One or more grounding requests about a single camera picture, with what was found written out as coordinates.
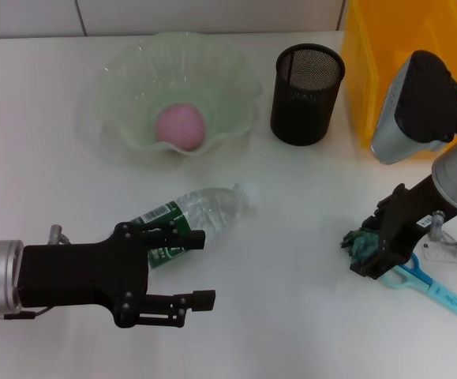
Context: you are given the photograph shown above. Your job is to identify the clear green-label water bottle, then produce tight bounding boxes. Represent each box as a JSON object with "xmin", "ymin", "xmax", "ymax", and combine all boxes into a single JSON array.
[{"xmin": 131, "ymin": 182, "xmax": 261, "ymax": 270}]

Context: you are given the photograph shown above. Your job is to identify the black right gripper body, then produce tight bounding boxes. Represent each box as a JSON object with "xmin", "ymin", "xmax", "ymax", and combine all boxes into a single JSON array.
[{"xmin": 376, "ymin": 174, "xmax": 457, "ymax": 260}]

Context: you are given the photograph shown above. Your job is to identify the pink peach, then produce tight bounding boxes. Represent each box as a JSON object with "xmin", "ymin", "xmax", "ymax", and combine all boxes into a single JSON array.
[{"xmin": 155, "ymin": 103, "xmax": 206, "ymax": 152}]

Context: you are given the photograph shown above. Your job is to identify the light blue scissors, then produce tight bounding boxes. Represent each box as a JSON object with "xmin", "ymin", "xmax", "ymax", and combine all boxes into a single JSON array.
[{"xmin": 378, "ymin": 252, "xmax": 457, "ymax": 328}]

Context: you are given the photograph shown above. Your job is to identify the right arm connector cable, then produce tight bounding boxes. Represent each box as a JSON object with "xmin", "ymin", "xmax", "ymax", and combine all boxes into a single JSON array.
[{"xmin": 428, "ymin": 211, "xmax": 457, "ymax": 248}]

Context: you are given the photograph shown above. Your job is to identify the yellow plastic bin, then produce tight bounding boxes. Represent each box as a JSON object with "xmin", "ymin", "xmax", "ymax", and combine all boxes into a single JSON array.
[{"xmin": 340, "ymin": 0, "xmax": 457, "ymax": 152}]

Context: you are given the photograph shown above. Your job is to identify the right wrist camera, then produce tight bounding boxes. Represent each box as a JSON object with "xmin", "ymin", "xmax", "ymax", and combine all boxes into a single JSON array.
[{"xmin": 370, "ymin": 50, "xmax": 457, "ymax": 165}]

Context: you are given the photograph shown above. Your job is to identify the arm connector cable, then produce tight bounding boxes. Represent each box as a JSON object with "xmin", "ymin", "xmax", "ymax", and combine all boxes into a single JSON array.
[
  {"xmin": 428, "ymin": 211, "xmax": 457, "ymax": 248},
  {"xmin": 2, "ymin": 223, "xmax": 72, "ymax": 320}
]

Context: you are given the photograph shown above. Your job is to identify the left arm connector cable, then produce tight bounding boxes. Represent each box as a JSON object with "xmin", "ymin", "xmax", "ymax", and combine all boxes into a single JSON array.
[{"xmin": 2, "ymin": 223, "xmax": 72, "ymax": 320}]

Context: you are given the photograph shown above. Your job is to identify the green plastic wrapper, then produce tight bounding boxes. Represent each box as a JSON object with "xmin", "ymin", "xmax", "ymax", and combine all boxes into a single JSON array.
[{"xmin": 339, "ymin": 225, "xmax": 383, "ymax": 265}]

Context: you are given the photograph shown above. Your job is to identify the black mesh pen holder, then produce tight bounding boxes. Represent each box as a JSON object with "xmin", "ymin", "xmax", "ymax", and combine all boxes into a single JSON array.
[{"xmin": 269, "ymin": 43, "xmax": 346, "ymax": 147}]

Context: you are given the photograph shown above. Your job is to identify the green glass fruit plate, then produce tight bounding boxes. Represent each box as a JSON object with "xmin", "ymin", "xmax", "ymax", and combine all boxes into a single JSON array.
[{"xmin": 76, "ymin": 31, "xmax": 263, "ymax": 167}]

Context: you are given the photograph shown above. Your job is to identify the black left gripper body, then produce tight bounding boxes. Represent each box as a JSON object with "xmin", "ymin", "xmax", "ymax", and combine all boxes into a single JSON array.
[{"xmin": 19, "ymin": 222, "xmax": 151, "ymax": 328}]

